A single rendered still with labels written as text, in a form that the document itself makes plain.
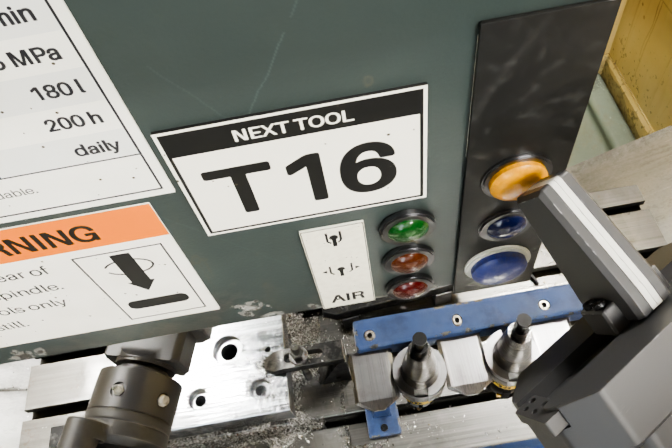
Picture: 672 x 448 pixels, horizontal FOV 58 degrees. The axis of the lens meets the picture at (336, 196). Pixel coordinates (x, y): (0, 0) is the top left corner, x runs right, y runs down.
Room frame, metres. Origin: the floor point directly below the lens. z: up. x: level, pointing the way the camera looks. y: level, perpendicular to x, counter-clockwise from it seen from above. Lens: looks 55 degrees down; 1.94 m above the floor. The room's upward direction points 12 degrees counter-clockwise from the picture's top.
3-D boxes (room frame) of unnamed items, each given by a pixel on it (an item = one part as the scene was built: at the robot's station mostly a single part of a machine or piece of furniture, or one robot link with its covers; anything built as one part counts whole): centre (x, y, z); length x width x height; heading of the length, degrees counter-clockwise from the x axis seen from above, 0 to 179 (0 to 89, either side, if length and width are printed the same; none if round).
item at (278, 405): (0.40, 0.28, 0.97); 0.29 x 0.23 x 0.05; 88
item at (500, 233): (0.14, -0.08, 1.68); 0.02 x 0.01 x 0.02; 88
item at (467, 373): (0.22, -0.11, 1.21); 0.07 x 0.05 x 0.01; 178
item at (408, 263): (0.14, -0.03, 1.66); 0.02 x 0.01 x 0.02; 88
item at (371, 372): (0.23, 0.00, 1.21); 0.07 x 0.05 x 0.01; 178
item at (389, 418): (0.28, 0.00, 1.05); 0.10 x 0.05 x 0.30; 178
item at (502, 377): (0.22, -0.16, 1.21); 0.06 x 0.06 x 0.03
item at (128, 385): (0.27, 0.24, 1.32); 0.13 x 0.12 x 0.10; 73
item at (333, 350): (0.35, 0.10, 0.97); 0.13 x 0.03 x 0.15; 88
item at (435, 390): (0.22, -0.05, 1.21); 0.06 x 0.06 x 0.03
